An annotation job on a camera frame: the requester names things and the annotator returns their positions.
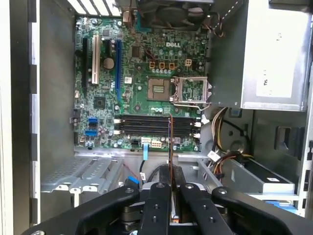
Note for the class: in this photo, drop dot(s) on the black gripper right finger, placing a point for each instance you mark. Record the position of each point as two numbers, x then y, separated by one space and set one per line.
203 213

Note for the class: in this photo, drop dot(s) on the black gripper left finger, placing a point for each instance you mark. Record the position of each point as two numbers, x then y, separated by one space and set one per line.
156 210

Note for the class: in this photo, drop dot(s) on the RAM memory stick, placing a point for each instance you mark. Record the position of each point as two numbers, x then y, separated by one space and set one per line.
172 147

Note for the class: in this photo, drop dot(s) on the RAM slot with white clips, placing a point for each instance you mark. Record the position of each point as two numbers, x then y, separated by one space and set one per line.
141 133
141 122

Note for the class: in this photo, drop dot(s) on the RAM slot with black clips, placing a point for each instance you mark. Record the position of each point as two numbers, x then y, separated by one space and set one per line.
141 117
141 127

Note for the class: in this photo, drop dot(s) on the grey metal drive cage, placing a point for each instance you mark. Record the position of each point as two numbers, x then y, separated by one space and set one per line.
242 176

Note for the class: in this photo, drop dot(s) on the blue plastic drive latch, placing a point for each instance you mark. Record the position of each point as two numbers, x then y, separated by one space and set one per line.
281 204

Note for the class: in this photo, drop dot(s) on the silver disk bay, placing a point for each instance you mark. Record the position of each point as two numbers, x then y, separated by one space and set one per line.
73 171

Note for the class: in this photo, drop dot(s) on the blue SATA port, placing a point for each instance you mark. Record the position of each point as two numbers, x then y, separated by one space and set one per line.
90 133
93 121

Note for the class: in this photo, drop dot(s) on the black chipset chip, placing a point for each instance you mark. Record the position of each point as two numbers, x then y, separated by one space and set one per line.
99 102

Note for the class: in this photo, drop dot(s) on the CPU socket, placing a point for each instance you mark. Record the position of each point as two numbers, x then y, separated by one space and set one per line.
159 88

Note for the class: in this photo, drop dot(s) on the metal socket cover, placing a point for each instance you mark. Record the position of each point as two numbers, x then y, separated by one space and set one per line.
193 78

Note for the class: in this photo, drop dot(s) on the green motherboard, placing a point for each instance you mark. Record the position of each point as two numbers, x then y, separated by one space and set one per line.
132 73

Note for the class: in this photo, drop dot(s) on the long blue expansion slot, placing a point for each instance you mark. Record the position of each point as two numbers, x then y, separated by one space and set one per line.
118 73

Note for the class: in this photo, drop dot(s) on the black PC case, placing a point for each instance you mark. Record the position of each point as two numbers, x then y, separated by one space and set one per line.
56 98

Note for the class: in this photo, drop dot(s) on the silver coin battery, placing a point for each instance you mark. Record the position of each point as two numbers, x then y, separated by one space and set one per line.
108 63

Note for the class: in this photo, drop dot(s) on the long black expansion slot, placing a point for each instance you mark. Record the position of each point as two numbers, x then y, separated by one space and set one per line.
85 63

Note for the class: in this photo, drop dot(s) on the white expansion slot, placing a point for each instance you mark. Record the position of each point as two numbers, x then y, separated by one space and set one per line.
95 58

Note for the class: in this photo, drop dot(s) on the grey power supply unit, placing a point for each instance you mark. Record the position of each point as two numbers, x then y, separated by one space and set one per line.
269 61

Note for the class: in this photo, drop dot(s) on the short black expansion slot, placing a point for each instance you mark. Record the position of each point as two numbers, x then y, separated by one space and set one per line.
108 47

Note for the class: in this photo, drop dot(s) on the black case fan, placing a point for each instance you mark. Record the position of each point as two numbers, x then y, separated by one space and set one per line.
171 17

